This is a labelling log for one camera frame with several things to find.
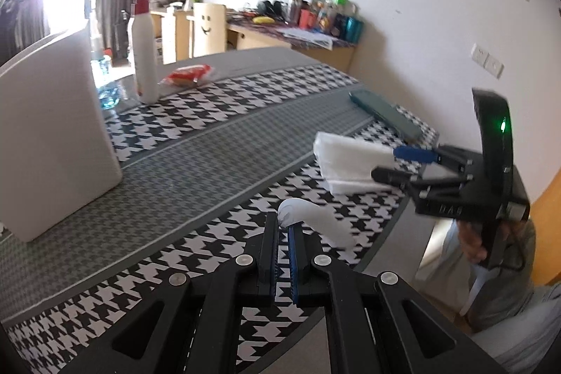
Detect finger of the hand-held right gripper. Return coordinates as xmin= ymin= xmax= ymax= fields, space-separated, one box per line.
xmin=393 ymin=144 xmax=478 ymax=182
xmin=372 ymin=166 xmax=474 ymax=200

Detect white printed papers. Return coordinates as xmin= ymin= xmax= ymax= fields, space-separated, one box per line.
xmin=280 ymin=28 xmax=334 ymax=48

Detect white foam box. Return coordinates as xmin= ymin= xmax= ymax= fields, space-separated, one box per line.
xmin=0 ymin=26 xmax=123 ymax=243

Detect patterned desk cloth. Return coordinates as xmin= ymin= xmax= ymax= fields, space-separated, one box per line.
xmin=228 ymin=17 xmax=356 ymax=50

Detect white double switch plate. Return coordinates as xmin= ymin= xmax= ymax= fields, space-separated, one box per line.
xmin=471 ymin=43 xmax=505 ymax=77

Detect wooden chair with smiley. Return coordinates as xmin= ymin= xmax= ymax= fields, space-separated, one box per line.
xmin=193 ymin=2 xmax=228 ymax=59

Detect red snack packet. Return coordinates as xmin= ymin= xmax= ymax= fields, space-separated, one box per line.
xmin=158 ymin=64 xmax=214 ymax=88

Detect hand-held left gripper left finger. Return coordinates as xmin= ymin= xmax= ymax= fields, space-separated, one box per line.
xmin=72 ymin=211 xmax=283 ymax=374

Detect white pump bottle red top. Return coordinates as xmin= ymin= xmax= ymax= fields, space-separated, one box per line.
xmin=126 ymin=0 xmax=161 ymax=104

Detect clear water bottle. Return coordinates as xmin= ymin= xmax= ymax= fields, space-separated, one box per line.
xmin=90 ymin=12 xmax=121 ymax=110

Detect wooden panel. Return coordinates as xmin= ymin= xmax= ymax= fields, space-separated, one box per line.
xmin=526 ymin=181 xmax=561 ymax=283

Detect person's grey clothing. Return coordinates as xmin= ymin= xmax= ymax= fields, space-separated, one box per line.
xmin=421 ymin=220 xmax=561 ymax=374

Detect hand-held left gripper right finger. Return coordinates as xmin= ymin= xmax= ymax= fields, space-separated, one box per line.
xmin=286 ymin=223 xmax=496 ymax=374

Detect white sock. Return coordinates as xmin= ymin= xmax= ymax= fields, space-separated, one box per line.
xmin=278 ymin=199 xmax=358 ymax=250

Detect dark green flat case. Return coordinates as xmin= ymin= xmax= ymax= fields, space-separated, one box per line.
xmin=349 ymin=89 xmax=422 ymax=142

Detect person's right hand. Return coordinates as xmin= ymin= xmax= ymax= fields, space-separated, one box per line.
xmin=458 ymin=220 xmax=485 ymax=264

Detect houndstooth tablecloth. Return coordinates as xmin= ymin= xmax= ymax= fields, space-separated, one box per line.
xmin=0 ymin=47 xmax=441 ymax=374

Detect cluster of bottles and cups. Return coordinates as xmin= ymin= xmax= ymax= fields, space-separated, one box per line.
xmin=287 ymin=0 xmax=365 ymax=42

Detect white towel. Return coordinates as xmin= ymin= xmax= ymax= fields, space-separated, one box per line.
xmin=313 ymin=131 xmax=406 ymax=195

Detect light wooden desk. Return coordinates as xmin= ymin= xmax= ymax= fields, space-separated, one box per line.
xmin=225 ymin=17 xmax=357 ymax=72
xmin=151 ymin=1 xmax=196 ymax=66

